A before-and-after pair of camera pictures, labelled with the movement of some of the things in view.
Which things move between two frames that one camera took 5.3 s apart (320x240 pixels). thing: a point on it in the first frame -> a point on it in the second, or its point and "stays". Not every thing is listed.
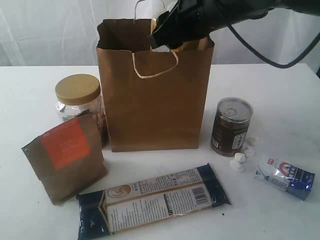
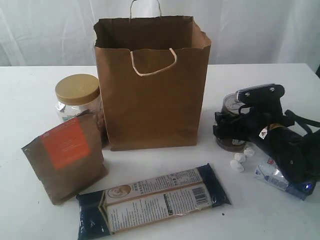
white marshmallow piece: [236, 165] stays
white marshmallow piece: [249, 152] stays
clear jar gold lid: [78, 93] stays
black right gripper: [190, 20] -> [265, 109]
